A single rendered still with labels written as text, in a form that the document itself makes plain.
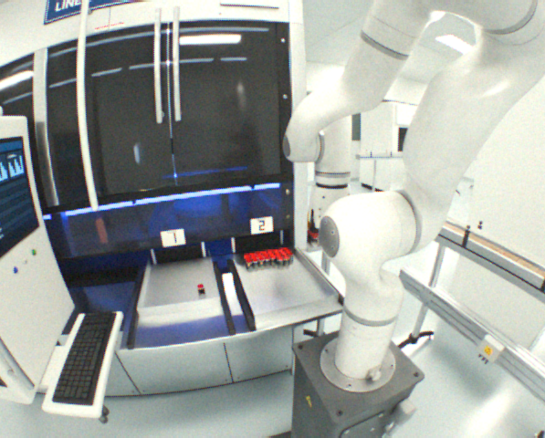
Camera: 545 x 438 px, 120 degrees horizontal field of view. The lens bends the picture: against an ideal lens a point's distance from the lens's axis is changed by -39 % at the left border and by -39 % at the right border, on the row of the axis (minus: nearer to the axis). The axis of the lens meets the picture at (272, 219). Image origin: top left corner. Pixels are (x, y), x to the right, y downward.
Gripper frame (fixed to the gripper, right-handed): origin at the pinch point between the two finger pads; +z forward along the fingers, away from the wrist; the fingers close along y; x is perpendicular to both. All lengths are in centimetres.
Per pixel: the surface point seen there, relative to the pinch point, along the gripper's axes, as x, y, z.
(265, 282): -21.1, 11.6, 22.3
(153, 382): -39, 72, 90
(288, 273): -23.9, 2.2, 22.3
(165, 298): -21, 46, 22
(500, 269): 16, -82, 23
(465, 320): 7, -84, 58
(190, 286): -27, 37, 22
